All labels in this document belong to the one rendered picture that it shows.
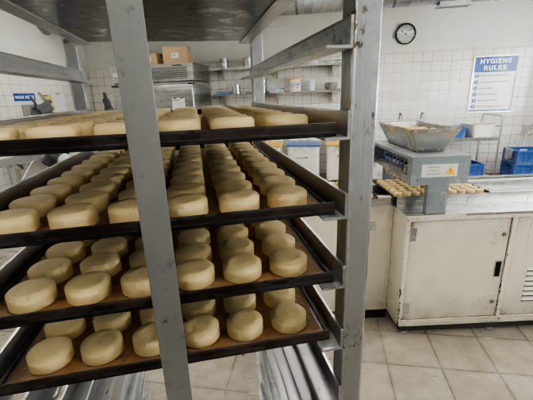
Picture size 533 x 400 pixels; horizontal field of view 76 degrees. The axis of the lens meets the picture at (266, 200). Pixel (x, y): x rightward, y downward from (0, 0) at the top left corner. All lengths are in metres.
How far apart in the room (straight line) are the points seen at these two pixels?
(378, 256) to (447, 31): 4.86
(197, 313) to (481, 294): 2.24
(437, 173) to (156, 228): 1.88
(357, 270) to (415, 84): 6.12
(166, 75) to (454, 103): 4.73
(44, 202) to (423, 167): 1.87
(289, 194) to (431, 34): 6.25
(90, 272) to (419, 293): 2.13
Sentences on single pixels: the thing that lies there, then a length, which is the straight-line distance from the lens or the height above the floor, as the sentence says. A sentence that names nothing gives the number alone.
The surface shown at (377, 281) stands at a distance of 2.48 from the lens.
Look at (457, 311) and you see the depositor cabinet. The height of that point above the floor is 0.17.
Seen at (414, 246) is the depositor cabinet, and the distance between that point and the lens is 2.24.
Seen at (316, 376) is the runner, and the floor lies 1.13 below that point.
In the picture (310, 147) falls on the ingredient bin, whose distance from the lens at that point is 5.72.
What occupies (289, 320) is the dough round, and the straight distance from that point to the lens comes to 0.49.
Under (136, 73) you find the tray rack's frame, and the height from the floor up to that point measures 1.56.
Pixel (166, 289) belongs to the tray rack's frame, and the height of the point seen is 1.33.
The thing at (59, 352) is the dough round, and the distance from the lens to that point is 0.53.
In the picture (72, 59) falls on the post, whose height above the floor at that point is 1.63.
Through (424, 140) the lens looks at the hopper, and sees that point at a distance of 2.17.
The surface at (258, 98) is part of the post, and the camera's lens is 0.97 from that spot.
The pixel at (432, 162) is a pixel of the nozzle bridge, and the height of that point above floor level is 1.15.
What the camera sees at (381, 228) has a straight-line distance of 2.32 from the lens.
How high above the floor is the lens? 1.54
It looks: 17 degrees down
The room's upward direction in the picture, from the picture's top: 2 degrees counter-clockwise
